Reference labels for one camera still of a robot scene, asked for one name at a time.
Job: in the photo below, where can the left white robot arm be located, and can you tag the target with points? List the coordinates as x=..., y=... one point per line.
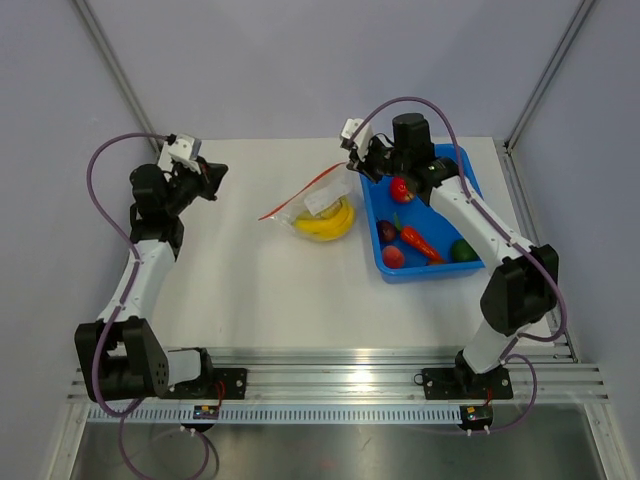
x=119, y=354

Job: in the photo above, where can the aluminium rail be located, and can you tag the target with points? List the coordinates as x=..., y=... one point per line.
x=388, y=375

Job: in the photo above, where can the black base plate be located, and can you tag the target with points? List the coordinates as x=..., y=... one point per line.
x=231, y=383
x=452, y=384

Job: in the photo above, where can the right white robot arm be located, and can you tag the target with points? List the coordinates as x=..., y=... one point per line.
x=522, y=286

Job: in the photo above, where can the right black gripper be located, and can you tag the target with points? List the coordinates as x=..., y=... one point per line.
x=364, y=165

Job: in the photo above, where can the clear zip top bag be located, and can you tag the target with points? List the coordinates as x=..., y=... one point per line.
x=319, y=194

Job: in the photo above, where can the yellow banana bunch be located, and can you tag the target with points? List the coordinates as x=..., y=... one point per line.
x=334, y=222

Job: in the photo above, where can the right frame post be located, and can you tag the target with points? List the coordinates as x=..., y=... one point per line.
x=563, y=47

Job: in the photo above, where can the frame post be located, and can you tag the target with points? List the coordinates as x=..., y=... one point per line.
x=563, y=47
x=107, y=54

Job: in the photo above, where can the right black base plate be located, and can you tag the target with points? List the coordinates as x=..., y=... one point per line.
x=452, y=384

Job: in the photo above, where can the white slotted cable duct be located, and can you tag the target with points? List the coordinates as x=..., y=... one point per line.
x=240, y=414

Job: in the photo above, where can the blue plastic bin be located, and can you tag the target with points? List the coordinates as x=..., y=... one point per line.
x=434, y=230

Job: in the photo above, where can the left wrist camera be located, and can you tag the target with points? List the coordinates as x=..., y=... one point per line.
x=184, y=150

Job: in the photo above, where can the dark purple plum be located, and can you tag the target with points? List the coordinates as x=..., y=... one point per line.
x=387, y=232

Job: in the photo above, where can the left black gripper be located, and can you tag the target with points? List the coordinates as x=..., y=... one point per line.
x=209, y=180

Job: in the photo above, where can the orange carrot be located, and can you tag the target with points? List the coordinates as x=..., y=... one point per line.
x=414, y=239

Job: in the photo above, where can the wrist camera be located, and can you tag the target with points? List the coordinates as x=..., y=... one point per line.
x=184, y=150
x=355, y=137

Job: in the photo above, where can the green lime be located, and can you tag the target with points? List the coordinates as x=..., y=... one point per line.
x=461, y=251

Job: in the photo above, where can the left frame post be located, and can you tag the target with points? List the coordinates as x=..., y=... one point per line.
x=107, y=54

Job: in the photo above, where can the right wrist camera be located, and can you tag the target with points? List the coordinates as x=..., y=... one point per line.
x=355, y=137

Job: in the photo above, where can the red apple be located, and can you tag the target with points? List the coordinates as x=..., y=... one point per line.
x=399, y=191

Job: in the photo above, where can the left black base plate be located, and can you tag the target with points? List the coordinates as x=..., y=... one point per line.
x=231, y=383

